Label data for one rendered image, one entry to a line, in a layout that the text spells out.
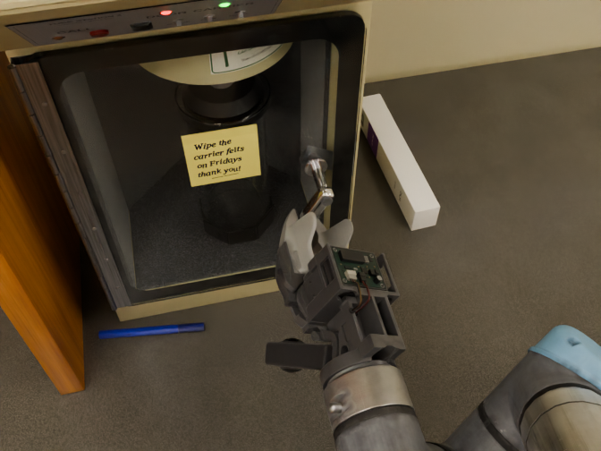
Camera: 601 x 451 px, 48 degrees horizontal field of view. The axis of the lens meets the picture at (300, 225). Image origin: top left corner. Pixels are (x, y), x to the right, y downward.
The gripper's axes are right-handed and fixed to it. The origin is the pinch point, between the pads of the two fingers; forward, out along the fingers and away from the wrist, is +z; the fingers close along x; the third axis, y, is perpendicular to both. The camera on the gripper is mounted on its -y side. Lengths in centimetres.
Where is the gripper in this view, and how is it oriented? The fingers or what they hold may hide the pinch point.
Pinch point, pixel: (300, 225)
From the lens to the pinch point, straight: 74.9
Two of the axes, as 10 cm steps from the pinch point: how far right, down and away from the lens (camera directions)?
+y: 4.9, -6.2, -6.2
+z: -2.2, -7.7, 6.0
